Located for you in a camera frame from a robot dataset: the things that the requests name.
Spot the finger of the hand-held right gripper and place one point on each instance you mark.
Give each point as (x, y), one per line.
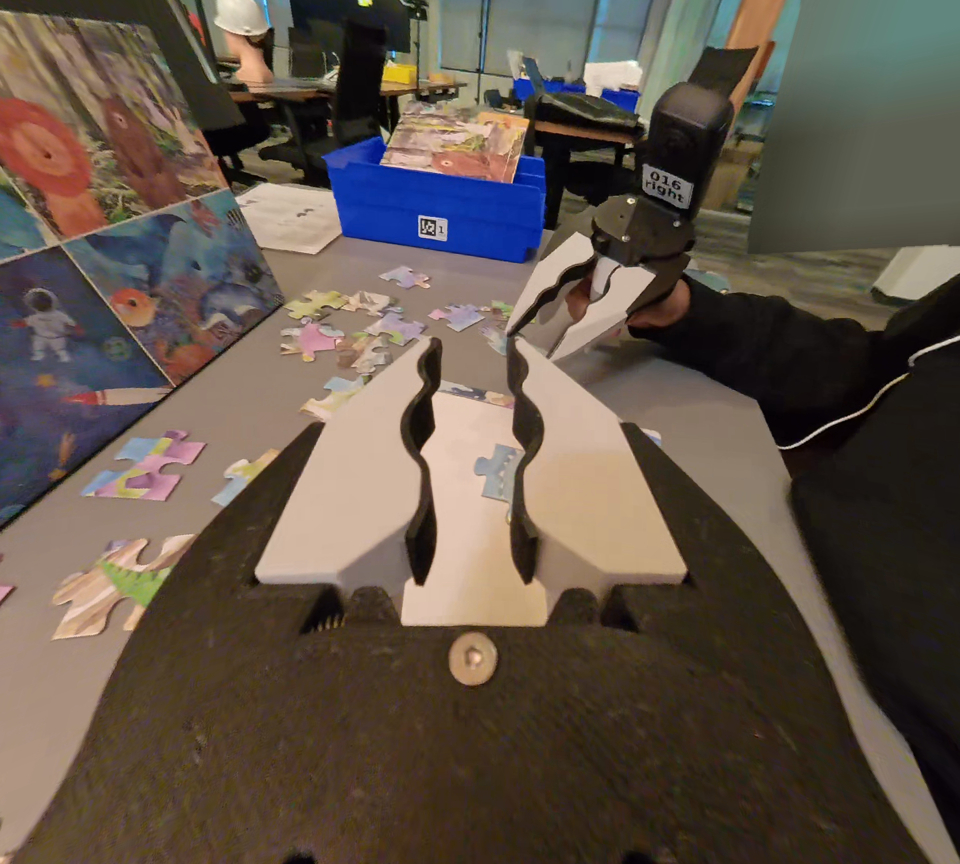
(607, 313)
(551, 272)

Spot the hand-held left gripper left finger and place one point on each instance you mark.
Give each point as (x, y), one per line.
(330, 504)

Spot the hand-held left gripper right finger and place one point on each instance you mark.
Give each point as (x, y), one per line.
(607, 504)

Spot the blue spiked back puzzle piece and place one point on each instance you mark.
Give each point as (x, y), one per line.
(499, 474)

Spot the white puzzle tray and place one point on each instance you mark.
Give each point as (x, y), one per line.
(465, 542)

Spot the jigsaw puzzle pieces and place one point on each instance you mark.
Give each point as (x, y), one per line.
(150, 467)

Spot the person's right forearm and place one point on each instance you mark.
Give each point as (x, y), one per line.
(765, 354)

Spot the person's right hand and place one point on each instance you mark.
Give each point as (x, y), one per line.
(664, 313)

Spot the brown cardboard box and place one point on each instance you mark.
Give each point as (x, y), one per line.
(731, 178)

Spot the wooden side table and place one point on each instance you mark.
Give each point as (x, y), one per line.
(585, 133)

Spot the black bag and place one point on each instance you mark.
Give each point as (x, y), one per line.
(585, 111)

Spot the blue plastic bin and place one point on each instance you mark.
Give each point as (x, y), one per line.
(420, 204)

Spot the forest picture puzzle board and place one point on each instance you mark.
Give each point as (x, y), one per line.
(450, 144)

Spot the blue storage bin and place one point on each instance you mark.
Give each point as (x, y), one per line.
(555, 88)

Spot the yellow box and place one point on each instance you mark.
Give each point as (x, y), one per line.
(399, 74)

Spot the laminated instruction sheet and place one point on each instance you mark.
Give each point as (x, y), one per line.
(292, 219)

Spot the black office chair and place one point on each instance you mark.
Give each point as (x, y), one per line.
(360, 84)

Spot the wooden office desk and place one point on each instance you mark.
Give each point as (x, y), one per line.
(300, 90)

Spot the animal picture board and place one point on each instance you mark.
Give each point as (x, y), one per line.
(112, 242)

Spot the white hard hat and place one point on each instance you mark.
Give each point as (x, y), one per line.
(240, 9)

